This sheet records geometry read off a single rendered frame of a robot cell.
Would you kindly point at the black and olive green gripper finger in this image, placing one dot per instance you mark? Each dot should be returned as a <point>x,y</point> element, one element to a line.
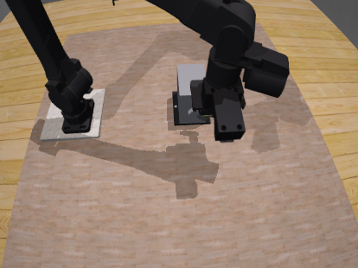
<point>206,116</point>

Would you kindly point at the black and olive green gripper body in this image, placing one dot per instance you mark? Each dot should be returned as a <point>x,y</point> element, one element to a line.
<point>195,88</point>

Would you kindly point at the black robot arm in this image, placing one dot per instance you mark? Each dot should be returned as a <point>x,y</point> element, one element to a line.
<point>229,29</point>

